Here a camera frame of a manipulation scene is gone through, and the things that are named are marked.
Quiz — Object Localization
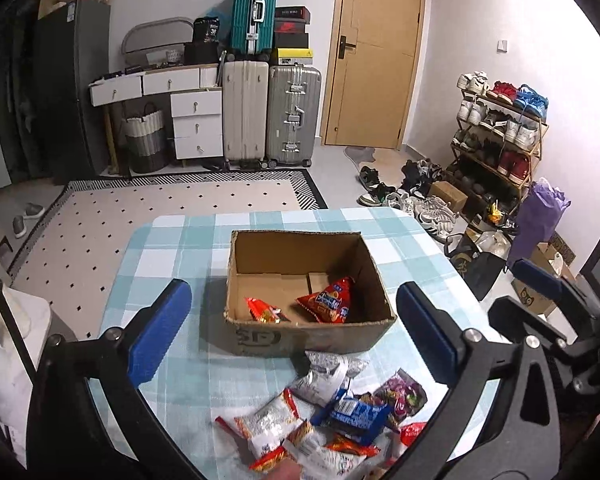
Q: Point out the printed cardboard box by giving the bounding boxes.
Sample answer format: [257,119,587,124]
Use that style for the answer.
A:
[510,242,578,318]

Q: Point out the blue checked tablecloth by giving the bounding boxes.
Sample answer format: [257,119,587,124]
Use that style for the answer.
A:
[87,205,506,480]

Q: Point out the teal suitcase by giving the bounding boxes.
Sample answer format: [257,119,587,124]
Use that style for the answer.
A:
[229,0,279,58]

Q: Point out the large red chip bag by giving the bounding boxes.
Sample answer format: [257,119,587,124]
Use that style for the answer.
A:
[295,276,356,325]

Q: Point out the grey folded frame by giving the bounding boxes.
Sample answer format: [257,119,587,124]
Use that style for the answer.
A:
[121,16,195,68]

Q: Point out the pile of snack packets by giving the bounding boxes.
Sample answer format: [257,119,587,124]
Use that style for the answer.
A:
[214,350,431,480]

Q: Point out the wooden shoe rack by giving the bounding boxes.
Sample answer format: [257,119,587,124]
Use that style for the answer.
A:
[447,72,550,196]

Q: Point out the white drawer dresser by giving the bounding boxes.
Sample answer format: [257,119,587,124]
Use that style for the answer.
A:
[89,62,226,171]

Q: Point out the purple gift bag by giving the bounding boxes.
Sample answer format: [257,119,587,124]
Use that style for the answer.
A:
[510,177,572,266]

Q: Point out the red and black shoe box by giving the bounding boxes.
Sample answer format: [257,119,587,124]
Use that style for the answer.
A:
[274,19,311,36]

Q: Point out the beige suitcase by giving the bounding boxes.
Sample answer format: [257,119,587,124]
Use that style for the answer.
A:
[222,57,271,170]

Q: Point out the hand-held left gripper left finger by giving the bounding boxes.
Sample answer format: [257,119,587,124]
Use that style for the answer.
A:
[27,279,206,480]

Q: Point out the black shoe box red stripe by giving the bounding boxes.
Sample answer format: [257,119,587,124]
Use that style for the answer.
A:
[275,6,312,23]

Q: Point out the wooden door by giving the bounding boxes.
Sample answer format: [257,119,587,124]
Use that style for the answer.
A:
[321,0,428,151]

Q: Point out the black patterned bag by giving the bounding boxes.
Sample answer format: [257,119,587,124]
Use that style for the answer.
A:
[192,16,221,46]

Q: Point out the pile of sneakers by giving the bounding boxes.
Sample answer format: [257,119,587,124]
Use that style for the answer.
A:
[357,159,463,241]

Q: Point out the rows of assorted shoes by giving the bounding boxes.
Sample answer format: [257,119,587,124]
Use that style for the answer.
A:
[455,71,550,186]

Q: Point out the small red snack bar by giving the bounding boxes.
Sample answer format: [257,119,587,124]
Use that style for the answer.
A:
[245,296,292,324]

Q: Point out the plain black shoe box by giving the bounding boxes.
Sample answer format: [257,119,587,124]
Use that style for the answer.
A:
[272,32,311,52]

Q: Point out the grey white laundry basket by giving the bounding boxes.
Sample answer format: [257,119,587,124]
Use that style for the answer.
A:
[124,101,167,175]

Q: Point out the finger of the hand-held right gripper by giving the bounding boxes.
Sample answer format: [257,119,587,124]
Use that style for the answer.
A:
[489,296,600,397]
[512,258,600,332]

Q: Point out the dotted rug with striped border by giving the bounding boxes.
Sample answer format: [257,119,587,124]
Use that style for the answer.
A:
[7,169,329,341]

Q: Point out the small brown cardboard box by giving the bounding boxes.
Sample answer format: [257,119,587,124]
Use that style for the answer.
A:
[429,180,468,213]

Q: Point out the yellow and black shoe box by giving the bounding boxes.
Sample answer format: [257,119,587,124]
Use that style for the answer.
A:
[275,48,315,67]

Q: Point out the black paper bag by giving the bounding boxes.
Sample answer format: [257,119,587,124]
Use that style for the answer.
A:
[447,232,511,301]

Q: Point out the grey refrigerator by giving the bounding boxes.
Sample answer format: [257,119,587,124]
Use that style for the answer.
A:
[34,0,112,181]

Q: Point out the silver suitcase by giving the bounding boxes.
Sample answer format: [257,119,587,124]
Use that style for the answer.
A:
[266,64,323,168]

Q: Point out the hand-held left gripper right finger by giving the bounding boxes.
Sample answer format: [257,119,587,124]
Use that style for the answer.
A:
[380,281,563,480]

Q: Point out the purple snack bag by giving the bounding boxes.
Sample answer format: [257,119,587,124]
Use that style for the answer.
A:
[372,368,428,431]

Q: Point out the black wardrobe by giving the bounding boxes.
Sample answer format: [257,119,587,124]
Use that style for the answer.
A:
[0,0,41,186]

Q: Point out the blue cookie pack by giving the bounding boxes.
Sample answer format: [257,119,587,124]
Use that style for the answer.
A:
[310,387,393,445]

